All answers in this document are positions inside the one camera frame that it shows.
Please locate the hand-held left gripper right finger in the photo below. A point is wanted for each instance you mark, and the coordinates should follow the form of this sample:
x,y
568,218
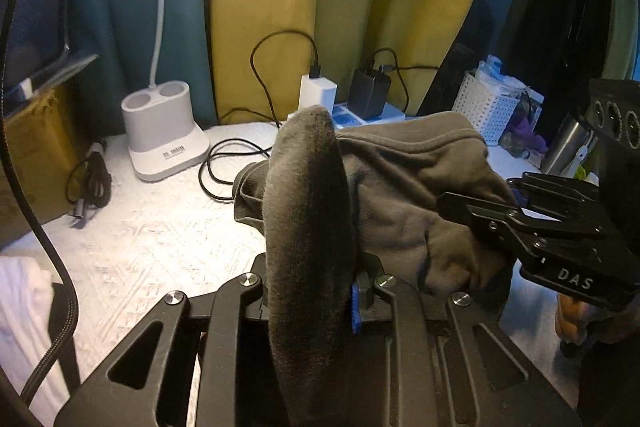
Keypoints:
x,y
356,307

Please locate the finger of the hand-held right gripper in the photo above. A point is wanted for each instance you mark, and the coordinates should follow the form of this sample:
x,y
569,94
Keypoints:
x,y
480,212
560,197

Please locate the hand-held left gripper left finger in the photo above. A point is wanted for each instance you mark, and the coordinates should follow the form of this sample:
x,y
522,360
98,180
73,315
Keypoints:
x,y
240,292

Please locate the dark brown t-shirt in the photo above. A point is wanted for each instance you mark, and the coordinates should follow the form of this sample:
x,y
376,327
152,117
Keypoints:
x,y
400,187

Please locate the person's right hand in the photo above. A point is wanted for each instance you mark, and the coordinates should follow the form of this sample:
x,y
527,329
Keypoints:
x,y
572,319

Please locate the yellow green small object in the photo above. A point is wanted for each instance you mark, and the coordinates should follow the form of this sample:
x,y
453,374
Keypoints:
x,y
580,168

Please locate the steel tumbler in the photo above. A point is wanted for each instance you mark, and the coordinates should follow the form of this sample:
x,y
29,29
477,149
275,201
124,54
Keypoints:
x,y
565,142

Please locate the purple plastic bag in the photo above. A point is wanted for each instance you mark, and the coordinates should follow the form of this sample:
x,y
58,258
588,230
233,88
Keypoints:
x,y
525,137

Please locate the white perforated basket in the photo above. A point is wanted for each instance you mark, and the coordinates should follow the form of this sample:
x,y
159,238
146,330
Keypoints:
x,y
480,107

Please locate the white blue packets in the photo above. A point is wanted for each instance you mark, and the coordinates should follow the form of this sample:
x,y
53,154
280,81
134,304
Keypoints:
x,y
500,77

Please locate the black charger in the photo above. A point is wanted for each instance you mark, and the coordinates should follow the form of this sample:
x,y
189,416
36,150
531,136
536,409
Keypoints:
x,y
367,94

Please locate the white power strip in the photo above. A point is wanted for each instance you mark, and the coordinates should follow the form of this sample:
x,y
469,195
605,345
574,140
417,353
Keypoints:
x,y
345,117

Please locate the white desk lamp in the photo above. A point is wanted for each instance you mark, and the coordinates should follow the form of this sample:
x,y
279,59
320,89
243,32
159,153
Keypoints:
x,y
160,127

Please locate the white charger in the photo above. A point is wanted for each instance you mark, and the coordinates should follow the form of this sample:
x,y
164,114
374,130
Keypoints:
x,y
317,92

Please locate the white cloth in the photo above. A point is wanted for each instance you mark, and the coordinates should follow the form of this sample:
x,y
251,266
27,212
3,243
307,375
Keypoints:
x,y
25,292

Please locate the cardboard box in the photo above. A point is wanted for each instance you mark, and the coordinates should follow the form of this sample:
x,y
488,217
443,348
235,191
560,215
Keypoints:
x,y
35,157

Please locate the teal curtain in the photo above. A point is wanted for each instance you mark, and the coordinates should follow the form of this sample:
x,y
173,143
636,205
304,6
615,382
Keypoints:
x,y
125,7

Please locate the black tablet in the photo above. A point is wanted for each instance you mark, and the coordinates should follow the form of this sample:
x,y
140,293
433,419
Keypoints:
x,y
40,17

